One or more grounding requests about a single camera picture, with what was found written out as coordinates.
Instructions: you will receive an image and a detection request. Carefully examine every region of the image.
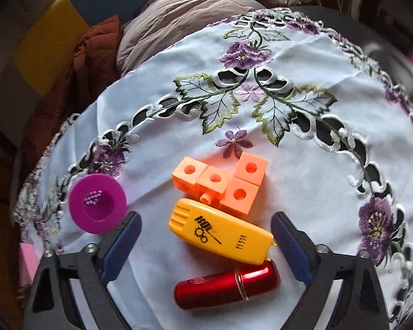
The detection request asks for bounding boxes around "pink cardboard box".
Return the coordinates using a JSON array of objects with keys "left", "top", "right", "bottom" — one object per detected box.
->
[{"left": 19, "top": 242, "right": 38, "bottom": 286}]

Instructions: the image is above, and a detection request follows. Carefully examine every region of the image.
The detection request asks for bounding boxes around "yellow plastic toy tool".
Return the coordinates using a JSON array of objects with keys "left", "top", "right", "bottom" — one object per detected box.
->
[{"left": 168, "top": 197, "right": 278, "bottom": 266}]

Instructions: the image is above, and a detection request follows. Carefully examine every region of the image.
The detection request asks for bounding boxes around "purple hat-shaped toy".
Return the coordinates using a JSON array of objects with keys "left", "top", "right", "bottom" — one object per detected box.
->
[{"left": 68, "top": 174, "right": 128, "bottom": 235}]

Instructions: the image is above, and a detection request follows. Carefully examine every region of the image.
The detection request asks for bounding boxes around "brown quilted jacket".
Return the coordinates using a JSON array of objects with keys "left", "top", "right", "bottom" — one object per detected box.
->
[{"left": 21, "top": 14, "right": 124, "bottom": 169}]

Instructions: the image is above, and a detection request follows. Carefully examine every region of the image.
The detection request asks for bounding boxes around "grey yellow blue sofa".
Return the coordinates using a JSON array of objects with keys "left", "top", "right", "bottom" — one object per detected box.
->
[{"left": 0, "top": 0, "right": 173, "bottom": 138}]

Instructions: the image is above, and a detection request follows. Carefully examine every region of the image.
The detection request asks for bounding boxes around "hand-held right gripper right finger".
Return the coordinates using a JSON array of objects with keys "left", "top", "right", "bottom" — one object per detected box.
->
[{"left": 270, "top": 211, "right": 390, "bottom": 330}]

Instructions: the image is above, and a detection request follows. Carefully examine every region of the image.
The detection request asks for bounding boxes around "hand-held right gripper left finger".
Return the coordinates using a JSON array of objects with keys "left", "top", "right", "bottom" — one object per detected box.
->
[{"left": 22, "top": 211, "right": 142, "bottom": 330}]

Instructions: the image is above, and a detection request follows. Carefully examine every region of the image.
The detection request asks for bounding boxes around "orange cube block toy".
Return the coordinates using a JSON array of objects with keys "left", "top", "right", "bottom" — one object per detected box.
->
[{"left": 171, "top": 151, "right": 269, "bottom": 218}]

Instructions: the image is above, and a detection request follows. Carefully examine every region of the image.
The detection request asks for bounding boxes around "white floral embroidered tablecloth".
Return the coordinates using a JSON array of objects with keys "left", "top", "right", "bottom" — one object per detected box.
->
[{"left": 14, "top": 7, "right": 413, "bottom": 330}]

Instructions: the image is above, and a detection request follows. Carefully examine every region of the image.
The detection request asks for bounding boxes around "red metallic cylinder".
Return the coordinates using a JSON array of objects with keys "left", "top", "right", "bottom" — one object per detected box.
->
[{"left": 173, "top": 259, "right": 282, "bottom": 312}]

